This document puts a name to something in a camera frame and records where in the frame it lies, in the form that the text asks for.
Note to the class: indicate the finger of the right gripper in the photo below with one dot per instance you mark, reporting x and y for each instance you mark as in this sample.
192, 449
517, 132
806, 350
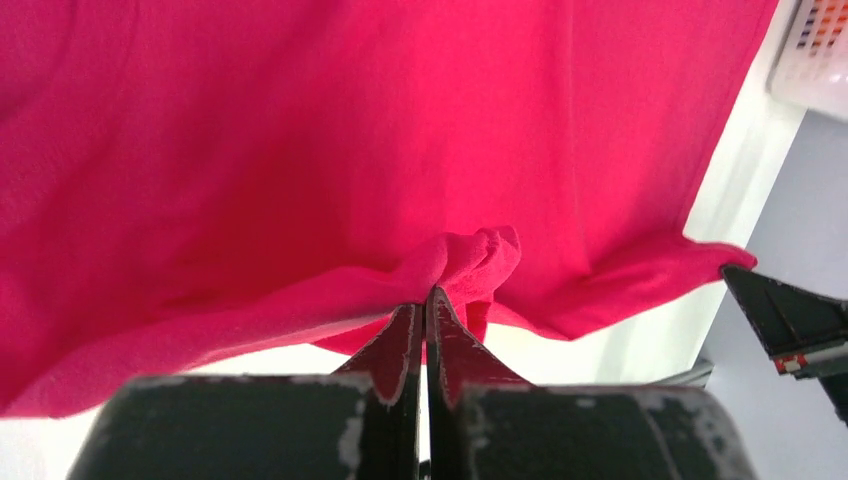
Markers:
803, 333

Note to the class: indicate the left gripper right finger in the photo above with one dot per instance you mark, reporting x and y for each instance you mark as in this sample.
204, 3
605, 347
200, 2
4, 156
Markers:
457, 363

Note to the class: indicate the white plastic basket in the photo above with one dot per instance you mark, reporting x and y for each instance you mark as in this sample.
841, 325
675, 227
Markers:
811, 69

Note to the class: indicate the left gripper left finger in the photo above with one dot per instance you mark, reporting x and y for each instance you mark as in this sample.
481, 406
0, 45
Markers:
388, 443

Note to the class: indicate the pink t shirt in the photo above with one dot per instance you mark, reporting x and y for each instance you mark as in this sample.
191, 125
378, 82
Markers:
186, 181

